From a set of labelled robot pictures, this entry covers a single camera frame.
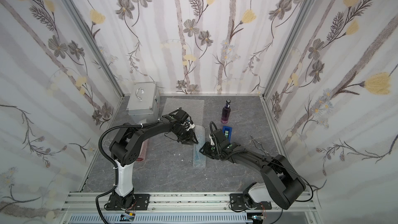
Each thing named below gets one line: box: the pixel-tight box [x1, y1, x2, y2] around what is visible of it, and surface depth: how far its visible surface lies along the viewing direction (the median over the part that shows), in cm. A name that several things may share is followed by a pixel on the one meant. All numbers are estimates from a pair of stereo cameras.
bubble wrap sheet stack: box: [161, 97, 205, 126], surface depth 117 cm
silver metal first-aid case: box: [126, 81, 161, 124], surface depth 100 cm
